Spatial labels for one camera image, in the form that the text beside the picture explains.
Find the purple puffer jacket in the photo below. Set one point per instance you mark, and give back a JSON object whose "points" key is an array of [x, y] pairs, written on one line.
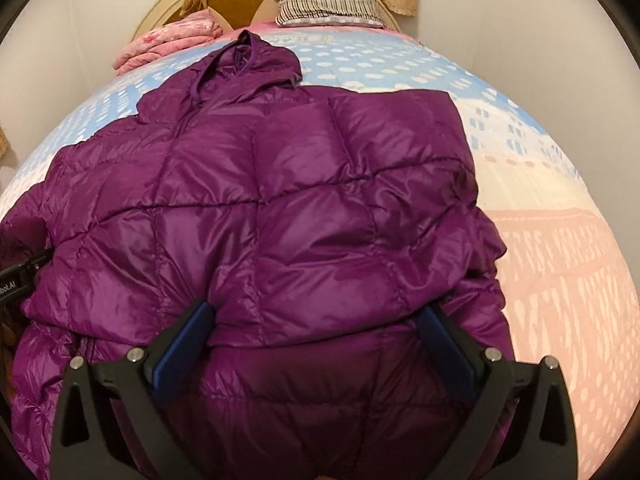
{"points": [[316, 220]]}

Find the folded pink blanket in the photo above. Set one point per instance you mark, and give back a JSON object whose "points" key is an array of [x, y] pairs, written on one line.
{"points": [[197, 29]]}

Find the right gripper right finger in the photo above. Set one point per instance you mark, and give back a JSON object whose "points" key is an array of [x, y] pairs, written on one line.
{"points": [[531, 400]]}

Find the striped grey pillow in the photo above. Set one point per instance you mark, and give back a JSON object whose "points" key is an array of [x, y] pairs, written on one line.
{"points": [[299, 13]]}

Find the patterned bed quilt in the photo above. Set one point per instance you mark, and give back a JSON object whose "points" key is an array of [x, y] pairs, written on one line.
{"points": [[568, 289]]}

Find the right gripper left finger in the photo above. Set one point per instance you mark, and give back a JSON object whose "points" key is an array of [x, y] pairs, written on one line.
{"points": [[107, 424]]}

